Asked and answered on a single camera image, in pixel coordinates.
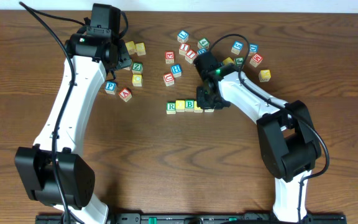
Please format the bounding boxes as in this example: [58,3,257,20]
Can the yellow O block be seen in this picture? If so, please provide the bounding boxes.
[194,100,203,113]

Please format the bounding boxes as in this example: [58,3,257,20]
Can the green B block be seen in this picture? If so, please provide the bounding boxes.
[185,100,195,112]

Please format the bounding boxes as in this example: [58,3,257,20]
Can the green R block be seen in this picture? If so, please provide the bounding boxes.
[166,102,177,114]

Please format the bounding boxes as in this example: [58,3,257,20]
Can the yellow block cluster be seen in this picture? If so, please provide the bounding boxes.
[223,57,234,65]

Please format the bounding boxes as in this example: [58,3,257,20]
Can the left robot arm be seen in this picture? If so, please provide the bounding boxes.
[14,34,131,223]

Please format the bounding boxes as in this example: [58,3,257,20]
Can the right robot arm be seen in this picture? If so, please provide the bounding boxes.
[195,63,321,223]

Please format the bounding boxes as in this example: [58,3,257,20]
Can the green Z block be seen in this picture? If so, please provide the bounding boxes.
[131,62,144,75]

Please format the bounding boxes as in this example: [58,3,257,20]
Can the blue P block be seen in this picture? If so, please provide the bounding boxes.
[104,82,117,95]

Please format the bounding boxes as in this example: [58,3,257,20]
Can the red A block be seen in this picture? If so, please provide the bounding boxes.
[119,88,132,102]

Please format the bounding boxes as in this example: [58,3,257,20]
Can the blue H block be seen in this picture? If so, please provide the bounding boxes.
[171,64,182,78]

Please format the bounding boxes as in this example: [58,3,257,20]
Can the red U block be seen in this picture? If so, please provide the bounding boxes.
[163,73,175,86]

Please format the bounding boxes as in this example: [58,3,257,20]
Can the red E block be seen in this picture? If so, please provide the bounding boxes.
[165,51,175,64]

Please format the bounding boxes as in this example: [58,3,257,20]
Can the red I block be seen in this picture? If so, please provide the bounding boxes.
[185,49,197,63]

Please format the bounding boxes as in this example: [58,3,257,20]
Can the blue D block centre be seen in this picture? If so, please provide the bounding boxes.
[197,48,207,55]

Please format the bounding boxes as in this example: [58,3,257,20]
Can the blue d block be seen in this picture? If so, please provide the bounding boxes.
[249,44,259,57]
[197,48,207,55]

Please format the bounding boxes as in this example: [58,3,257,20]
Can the green J block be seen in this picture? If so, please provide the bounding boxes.
[234,57,244,67]

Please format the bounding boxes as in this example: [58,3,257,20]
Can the green 4 block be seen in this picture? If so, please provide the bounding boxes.
[197,38,210,49]

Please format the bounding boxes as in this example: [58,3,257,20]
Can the red H block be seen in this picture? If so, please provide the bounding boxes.
[179,43,190,55]

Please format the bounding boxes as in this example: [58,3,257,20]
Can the blue S block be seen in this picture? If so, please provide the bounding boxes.
[231,41,244,55]

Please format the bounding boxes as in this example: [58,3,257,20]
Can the red M block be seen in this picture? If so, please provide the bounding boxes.
[249,54,264,68]

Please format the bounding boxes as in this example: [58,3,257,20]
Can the blue L block top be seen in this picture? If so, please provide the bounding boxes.
[177,30,189,43]

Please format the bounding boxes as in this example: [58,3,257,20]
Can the blue D block right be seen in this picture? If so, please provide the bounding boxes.
[249,44,259,57]

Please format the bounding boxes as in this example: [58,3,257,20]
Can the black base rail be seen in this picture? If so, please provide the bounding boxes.
[35,212,347,224]

